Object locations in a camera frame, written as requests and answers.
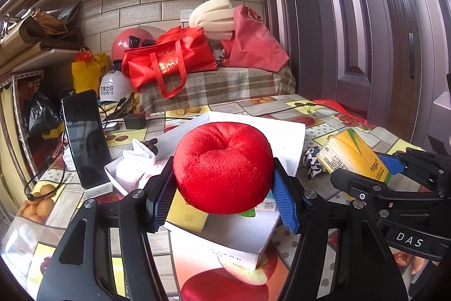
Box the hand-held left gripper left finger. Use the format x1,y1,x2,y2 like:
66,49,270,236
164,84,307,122
37,156,177,301

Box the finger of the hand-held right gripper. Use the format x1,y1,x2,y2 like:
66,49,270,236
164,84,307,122
330,168,445,209
376,146,451,189

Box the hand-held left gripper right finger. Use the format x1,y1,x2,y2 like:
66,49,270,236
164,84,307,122
271,158,409,301

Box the yellow tissue pack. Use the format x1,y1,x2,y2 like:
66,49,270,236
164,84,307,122
316,128,392,199

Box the white cardboard box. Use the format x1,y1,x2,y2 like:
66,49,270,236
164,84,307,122
105,111,306,270

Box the red plush apple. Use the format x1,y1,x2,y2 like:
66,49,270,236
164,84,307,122
173,122,273,215

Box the person's right hand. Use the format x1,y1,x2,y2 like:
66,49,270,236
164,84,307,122
410,254,430,276

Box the teal tissue pack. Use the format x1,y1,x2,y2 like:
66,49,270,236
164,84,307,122
254,190,280,215

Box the green and yellow sponge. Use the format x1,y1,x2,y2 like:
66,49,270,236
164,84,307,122
165,190,257,233

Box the white glove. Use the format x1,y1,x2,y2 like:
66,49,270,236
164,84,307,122
118,139,159,192

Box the black and white patterned cloth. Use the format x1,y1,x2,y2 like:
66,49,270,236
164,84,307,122
304,146,326,180

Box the white phone stand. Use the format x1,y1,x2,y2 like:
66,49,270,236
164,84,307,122
83,181,118,201

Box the black charger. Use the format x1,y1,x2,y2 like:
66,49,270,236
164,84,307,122
123,113,147,129

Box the black smartphone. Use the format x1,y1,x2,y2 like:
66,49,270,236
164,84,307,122
61,89,113,189

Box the white helmet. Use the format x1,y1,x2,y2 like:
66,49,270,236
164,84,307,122
100,70,134,104

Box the plaid covered bench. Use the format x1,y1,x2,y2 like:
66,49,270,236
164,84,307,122
139,66,296,113

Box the red tote bag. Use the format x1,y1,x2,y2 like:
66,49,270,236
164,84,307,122
121,27,217,99

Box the yellow bag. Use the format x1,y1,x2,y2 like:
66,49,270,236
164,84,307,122
71,49,110,97

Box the black plastic bag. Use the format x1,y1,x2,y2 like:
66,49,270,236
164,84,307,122
28,91,60,136

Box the red fabric bag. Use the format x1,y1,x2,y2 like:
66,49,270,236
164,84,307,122
223,4,289,73

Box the dark brown door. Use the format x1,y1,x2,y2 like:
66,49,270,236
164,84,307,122
257,0,451,153

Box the red helmet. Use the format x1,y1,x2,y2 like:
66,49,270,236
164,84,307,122
111,27,166,65

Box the metal shelf rack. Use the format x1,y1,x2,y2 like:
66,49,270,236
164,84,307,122
0,70,46,182

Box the cream foam rolls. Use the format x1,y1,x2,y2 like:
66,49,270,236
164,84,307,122
189,0,236,41

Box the black door handle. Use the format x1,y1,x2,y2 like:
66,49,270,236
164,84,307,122
408,33,415,78

